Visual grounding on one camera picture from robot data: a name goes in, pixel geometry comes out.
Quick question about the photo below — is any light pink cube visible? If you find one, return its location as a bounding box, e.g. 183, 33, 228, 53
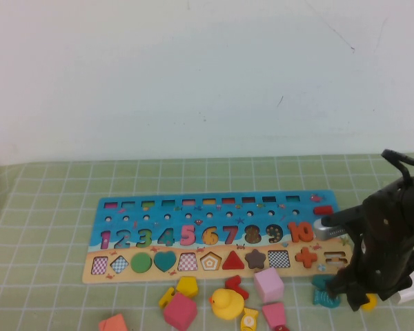
253, 268, 285, 303

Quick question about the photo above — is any colourful wooden puzzle board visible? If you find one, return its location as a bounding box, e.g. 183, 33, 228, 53
81, 190, 357, 284

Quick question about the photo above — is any magenta square block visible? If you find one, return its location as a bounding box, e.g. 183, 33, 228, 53
162, 292, 199, 329

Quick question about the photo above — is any orange plus sign piece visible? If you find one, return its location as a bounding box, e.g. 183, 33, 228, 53
294, 247, 319, 268

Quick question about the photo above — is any red number seven piece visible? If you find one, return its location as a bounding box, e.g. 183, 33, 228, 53
224, 274, 250, 299

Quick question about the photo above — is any yellow number one piece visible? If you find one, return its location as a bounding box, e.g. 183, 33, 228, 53
158, 287, 177, 310

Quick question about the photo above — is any brown star piece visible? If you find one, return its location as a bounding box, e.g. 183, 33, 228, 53
244, 248, 268, 270

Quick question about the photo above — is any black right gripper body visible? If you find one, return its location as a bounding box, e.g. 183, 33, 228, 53
326, 178, 414, 298

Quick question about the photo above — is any yellow number six piece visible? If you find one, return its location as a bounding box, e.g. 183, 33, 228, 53
362, 292, 379, 312

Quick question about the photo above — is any yellow pentagon piece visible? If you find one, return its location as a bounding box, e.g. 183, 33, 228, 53
176, 276, 199, 299

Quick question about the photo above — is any teal heart piece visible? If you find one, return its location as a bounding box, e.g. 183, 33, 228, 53
153, 250, 177, 273

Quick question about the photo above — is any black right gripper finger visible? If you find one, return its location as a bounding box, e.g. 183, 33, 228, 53
343, 285, 369, 312
372, 279, 411, 301

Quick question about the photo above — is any green circle piece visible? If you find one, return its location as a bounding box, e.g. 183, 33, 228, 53
130, 252, 154, 274

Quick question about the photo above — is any red triangle piece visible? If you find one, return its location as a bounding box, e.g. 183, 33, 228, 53
221, 250, 246, 271

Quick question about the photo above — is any pink number five piece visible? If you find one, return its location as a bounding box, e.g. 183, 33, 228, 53
179, 225, 197, 247

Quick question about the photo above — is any pink trapezoid piece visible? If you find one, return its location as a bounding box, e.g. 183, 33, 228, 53
261, 302, 287, 330

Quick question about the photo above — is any salmon block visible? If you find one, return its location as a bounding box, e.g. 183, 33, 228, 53
97, 313, 129, 331

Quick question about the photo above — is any teal number four piece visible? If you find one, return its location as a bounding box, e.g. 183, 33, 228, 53
311, 274, 336, 290

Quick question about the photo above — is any orange number ten piece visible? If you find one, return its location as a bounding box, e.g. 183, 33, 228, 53
287, 221, 315, 243

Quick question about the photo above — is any green checkered tablecloth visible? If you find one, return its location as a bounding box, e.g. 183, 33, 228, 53
0, 153, 414, 331

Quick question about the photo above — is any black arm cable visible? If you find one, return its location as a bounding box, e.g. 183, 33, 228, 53
380, 148, 414, 185

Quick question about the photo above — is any yellow rubber duck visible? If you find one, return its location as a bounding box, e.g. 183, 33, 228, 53
208, 287, 246, 320

